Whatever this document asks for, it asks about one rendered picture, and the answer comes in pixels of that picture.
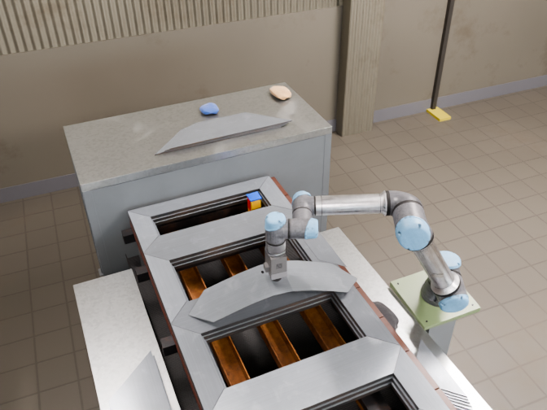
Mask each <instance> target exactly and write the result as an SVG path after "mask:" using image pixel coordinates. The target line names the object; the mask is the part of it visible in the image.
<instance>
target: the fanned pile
mask: <svg viewBox="0 0 547 410"><path fill-rule="evenodd" d="M416 358H417V359H418V361H419V362H420V363H421V364H422V366H423V367H424V368H425V370H426V371H427V372H428V373H429V374H430V375H431V377H432V378H433V379H434V381H435V382H436V384H437V385H438V386H439V387H440V389H441V390H442V391H443V392H444V393H445V395H446V396H447V397H448V398H449V400H450V401H451V403H452V404H453V405H454V407H455V408H456V409H457V410H474V409H473V408H472V406H471V404H470V402H469V401H468V400H469V399H468V398H467V396H466V394H465V393H464V392H463V391H462V389H461V388H460V387H459V385H458V384H457V383H456V382H455V381H454V380H453V378H452V377H451V376H450V375H449V373H448V372H447V371H446V370H445V368H444V367H443V366H442V364H441V363H440V362H439V361H438V360H437V359H436V357H435V356H434V355H433V354H432V352H431V351H430V350H429V348H428V347H427V346H426V344H425V343H424V342H423V341H422V340H421V341H420V344H419V348H418V354H417V357H416Z"/></svg>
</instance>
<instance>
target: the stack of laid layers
mask: <svg viewBox="0 0 547 410"><path fill-rule="evenodd" d="M253 192H258V193H259V195H260V196H261V197H262V199H261V200H260V202H261V203H262V205H263V206H264V207H268V206H271V204H270V203H269V201H268V199H267V198H266V197H265V196H264V195H263V193H262V192H261V190H260V189H257V190H251V191H248V192H245V193H241V194H236V195H232V196H229V197H226V198H220V199H217V200H213V201H210V202H207V203H201V204H198V205H194V206H191V207H186V208H183V209H179V210H176V211H172V212H166V213H164V214H160V215H157V216H151V219H152V222H153V224H154V226H155V229H156V231H157V233H158V235H159V236H160V233H159V231H158V229H157V227H156V226H157V225H162V224H165V223H168V222H171V221H175V220H180V219H183V218H187V217H190V216H196V215H198V214H202V213H205V212H210V211H214V210H217V209H221V208H223V207H229V206H233V205H235V204H239V203H245V202H247V196H246V194H250V193H253ZM129 220H130V223H131V225H132V227H133V224H132V221H131V219H130V217H129ZM133 231H134V233H135V236H136V238H137V240H138V236H137V234H136V232H135V229H134V227H133ZM287 241H288V242H289V243H290V244H291V246H292V247H293V249H294V250H295V252H296V253H297V255H298V256H299V257H300V258H301V260H303V261H314V262H323V263H328V262H325V261H321V260H318V259H317V257H316V256H315V254H314V253H313V252H312V251H311V250H310V248H309V247H308V245H307V244H306V243H305V241H304V240H303V239H287ZM138 244H139V246H140V249H141V251H142V247H141V245H140V242H139V240H138ZM261 244H265V233H263V234H259V235H256V236H253V237H250V238H245V239H242V240H239V241H236V242H231V243H228V244H225V245H222V246H217V247H213V248H211V249H207V250H205V251H200V252H196V253H194V254H190V255H185V256H182V257H180V258H176V259H174V260H170V264H171V265H172V267H173V271H174V272H175V275H176V277H177V280H178V282H179V284H180V287H181V288H182V292H183V294H184V295H185V297H186V303H185V304H184V306H183V307H182V309H181V310H180V312H179V313H178V314H177V316H176V317H175V318H174V320H173V322H172V323H170V320H169V318H168V315H167V312H166V310H165V308H164V305H163V302H162V299H161V297H160V294H159V291H158V289H157V287H156V284H155V281H154V278H153V276H152V274H151V270H150V268H149V266H148V263H147V260H146V257H145V255H144V253H143V251H142V254H143V257H144V260H145V261H146V264H147V267H148V270H149V272H150V274H151V278H152V281H153V283H154V285H155V288H156V291H157V294H158V295H159V298H160V302H161V304H162V306H163V309H164V312H165V315H166V317H167V319H168V322H169V325H170V328H171V330H172V332H173V336H174V338H175V340H176V343H177V346H178V349H179V351H180V353H181V356H182V359H183V362H184V364H185V366H186V370H187V372H188V374H189V377H190V380H191V383H192V386H193V387H194V390H195V393H196V396H197V398H198V401H199V404H200V407H201V409H202V410H203V406H202V404H201V401H200V399H199V396H198V393H197V390H196V389H195V385H194V383H193V380H192V378H191V375H190V372H189V369H188V368H187V365H186V362H185V359H184V357H183V354H182V351H181V348H180V347H179V344H178V342H177V338H176V336H175V333H174V331H173V327H172V325H174V326H177V327H180V328H183V329H188V330H190V331H193V332H196V333H198V334H201V335H202V337H203V340H204V342H205V344H206V347H207V349H208V352H209V354H210V356H211V358H212V361H213V363H214V365H215V367H216V370H217V372H218V375H219V377H220V379H221V382H222V384H223V386H224V389H225V388H226V385H225V383H224V381H223V378H222V376H221V373H220V371H219V369H218V367H217V364H216V362H215V360H214V358H213V356H212V353H211V351H210V348H209V346H208V343H210V342H214V341H216V340H218V339H221V338H225V337H228V336H230V335H233V334H237V333H240V332H243V331H245V330H248V329H252V328H254V327H257V326H259V325H263V324H266V323H269V322H271V321H275V320H278V319H281V318H283V317H286V316H290V315H292V314H295V313H297V312H302V311H304V310H307V309H310V308H314V307H316V306H319V305H322V304H324V303H329V302H332V304H333V305H334V307H335V308H336V310H337V311H338V313H339V314H340V315H341V316H342V318H343V319H344V321H345V322H346V324H347V325H348V327H349V329H350V330H351V331H352V332H353V334H354V335H355V336H356V338H357V339H359V338H364V337H365V336H366V335H365V333H364V332H363V331H362V329H361V328H360V326H359V325H358V324H357V323H356V321H355V320H354V319H353V317H352V315H351V314H350V313H349V311H348V310H347V308H346V307H345V306H344V305H343V303H342V302H341V301H340V299H339V297H338V296H337V295H336V293H335V292H334V291H320V290H305V291H292V292H288V293H285V294H278V295H275V296H272V297H269V298H267V299H263V300H261V301H259V302H257V303H254V304H252V305H250V306H247V307H245V308H243V309H241V310H239V311H237V312H234V313H232V314H230V315H228V316H226V317H224V318H222V319H220V320H218V321H215V322H211V321H206V320H203V319H199V318H197V317H193V316H188V314H189V313H190V311H191V309H192V308H193V307H194V305H195V303H196V302H197V300H198V299H199V298H197V299H193V300H190V301H189V300H188V298H187V296H186V293H185V291H184V289H183V287H182V284H181V282H180V279H179V277H178V275H177V272H176V270H175V269H179V268H184V267H186V266H189V265H192V264H197V263H200V262H203V261H206V260H211V259H214V258H216V257H220V256H223V255H228V254H231V253H234V252H236V251H241V250H245V249H247V248H250V247H254V246H259V245H261ZM389 386H390V387H391V388H392V389H393V390H394V392H395V393H396V395H397V396H398V398H399V399H400V401H401V402H402V403H403V404H404V406H405V407H406V409H407V410H418V409H419V408H418V406H417V405H416V403H415V402H414V401H413V400H412V398H411V397H410V396H409V394H408V393H407V391H406V390H405V388H404V387H403V386H402V385H401V384H400V382H399V380H398V379H397V378H396V376H395V375H394V373H392V374H390V375H387V376H386V377H382V378H380V379H378V380H375V381H373V382H370V383H367V384H365V385H363V386H359V387H357V388H355V389H353V390H350V391H347V392H345V393H343V394H341V395H337V396H335V397H333V398H330V399H327V400H325V401H322V402H320V403H317V404H314V405H313V406H310V407H308V408H305V409H302V410H333V409H336V408H339V407H341V406H344V405H345V404H348V403H351V402H353V401H355V400H358V399H361V398H363V397H366V396H367V395H371V394H373V393H375V392H377V391H380V390H383V389H385V388H388V387H389Z"/></svg>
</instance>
